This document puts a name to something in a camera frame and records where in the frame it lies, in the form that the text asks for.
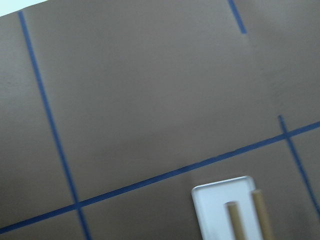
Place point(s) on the white towel rack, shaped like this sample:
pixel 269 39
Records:
pixel 232 209

